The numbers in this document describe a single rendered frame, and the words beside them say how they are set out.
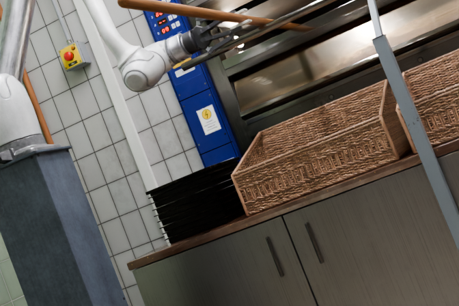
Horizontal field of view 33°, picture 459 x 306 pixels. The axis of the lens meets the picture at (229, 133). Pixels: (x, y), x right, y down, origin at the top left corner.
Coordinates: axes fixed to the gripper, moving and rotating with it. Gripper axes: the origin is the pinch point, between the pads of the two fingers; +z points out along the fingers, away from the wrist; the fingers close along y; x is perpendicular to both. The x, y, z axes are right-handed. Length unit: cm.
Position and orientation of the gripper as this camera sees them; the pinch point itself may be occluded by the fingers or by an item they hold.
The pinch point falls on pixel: (239, 19)
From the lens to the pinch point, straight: 254.5
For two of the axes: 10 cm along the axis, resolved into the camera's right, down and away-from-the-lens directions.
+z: 8.6, -3.6, -3.6
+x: -3.5, 0.8, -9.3
